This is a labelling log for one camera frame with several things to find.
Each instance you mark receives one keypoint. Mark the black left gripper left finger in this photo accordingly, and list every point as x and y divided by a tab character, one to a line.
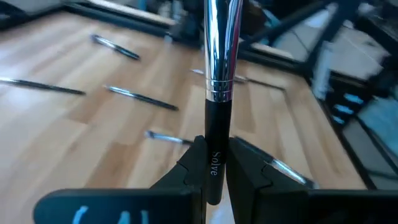
124	205

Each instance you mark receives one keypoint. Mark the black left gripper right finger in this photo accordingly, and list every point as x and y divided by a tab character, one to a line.
280	208

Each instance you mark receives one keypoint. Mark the medium silver-ferrule makeup brush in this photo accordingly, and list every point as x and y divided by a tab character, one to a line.
289	171

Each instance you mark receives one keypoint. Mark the thin black makeup brush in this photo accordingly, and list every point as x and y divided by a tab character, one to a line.
241	79
40	85
168	137
115	46

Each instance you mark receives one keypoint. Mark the fluffy-tip black makeup brush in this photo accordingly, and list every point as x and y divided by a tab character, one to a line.
141	98

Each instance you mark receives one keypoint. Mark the large fluffy black makeup brush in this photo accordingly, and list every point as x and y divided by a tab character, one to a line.
217	62

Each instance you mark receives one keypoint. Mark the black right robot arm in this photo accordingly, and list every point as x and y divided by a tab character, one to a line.
186	28

